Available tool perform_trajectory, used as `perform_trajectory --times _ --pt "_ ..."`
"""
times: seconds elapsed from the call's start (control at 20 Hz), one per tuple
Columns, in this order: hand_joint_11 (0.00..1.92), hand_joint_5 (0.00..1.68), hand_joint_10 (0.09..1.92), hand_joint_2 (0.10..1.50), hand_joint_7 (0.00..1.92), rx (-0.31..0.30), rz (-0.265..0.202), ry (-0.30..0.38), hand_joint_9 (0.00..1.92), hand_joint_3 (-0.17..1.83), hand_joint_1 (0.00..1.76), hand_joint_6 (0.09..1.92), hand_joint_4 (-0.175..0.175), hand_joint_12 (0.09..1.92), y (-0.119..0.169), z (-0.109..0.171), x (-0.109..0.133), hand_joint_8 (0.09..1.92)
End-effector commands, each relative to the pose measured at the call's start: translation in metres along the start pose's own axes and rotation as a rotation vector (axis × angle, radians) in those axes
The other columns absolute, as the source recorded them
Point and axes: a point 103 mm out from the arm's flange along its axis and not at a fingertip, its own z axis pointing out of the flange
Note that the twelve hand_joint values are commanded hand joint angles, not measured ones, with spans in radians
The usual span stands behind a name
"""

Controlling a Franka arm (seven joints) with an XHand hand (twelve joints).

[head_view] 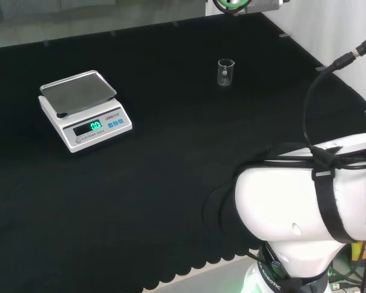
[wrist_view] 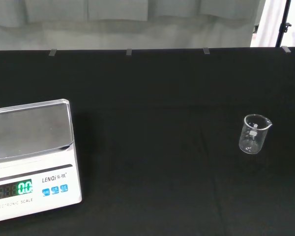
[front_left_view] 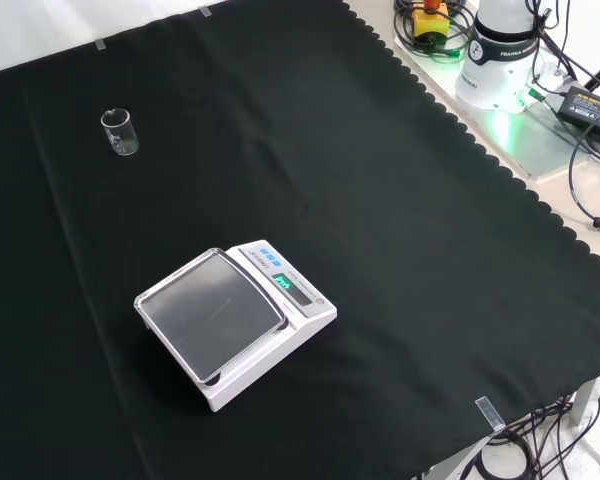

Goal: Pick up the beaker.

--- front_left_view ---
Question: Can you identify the pale base board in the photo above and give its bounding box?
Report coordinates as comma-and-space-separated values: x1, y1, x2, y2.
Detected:
392, 22, 600, 191

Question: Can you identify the yellow stop button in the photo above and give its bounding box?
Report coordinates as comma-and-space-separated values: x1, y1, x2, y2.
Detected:
411, 0, 452, 49

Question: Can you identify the black bench cloth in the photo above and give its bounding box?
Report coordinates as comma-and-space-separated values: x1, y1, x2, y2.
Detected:
0, 0, 600, 480

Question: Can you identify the grey table leg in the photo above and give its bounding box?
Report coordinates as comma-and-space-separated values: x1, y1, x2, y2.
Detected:
571, 373, 600, 442

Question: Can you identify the black adapter cable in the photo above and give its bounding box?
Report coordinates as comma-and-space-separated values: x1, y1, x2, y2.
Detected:
568, 123, 600, 232

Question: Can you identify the black cable bundle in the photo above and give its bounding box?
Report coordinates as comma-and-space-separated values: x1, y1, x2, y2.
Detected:
479, 392, 600, 480

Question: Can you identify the white plug block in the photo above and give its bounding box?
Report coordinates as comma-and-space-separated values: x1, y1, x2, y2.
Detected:
533, 58, 567, 94

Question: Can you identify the small clear glass beaker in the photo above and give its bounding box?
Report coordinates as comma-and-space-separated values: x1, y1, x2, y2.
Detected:
99, 107, 141, 158

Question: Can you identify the black power adapter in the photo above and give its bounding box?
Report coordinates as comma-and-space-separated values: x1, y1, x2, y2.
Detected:
556, 85, 600, 143

